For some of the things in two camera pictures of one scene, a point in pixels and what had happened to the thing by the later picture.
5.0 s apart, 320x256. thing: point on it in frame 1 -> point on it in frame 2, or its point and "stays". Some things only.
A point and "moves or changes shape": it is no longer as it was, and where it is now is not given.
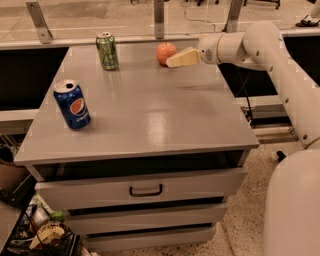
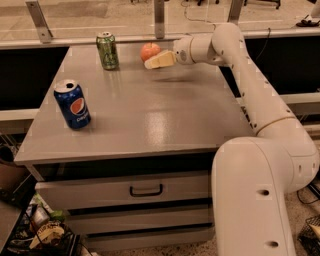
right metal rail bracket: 232,21 stays
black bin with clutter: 42,232 stays
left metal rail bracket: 39,21 stays
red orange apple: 164,50 moves or changes shape
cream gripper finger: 188,57 -> 162,60
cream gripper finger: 190,48 -> 166,51
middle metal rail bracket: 159,6 stays
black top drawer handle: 146,194 stays
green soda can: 107,50 stays
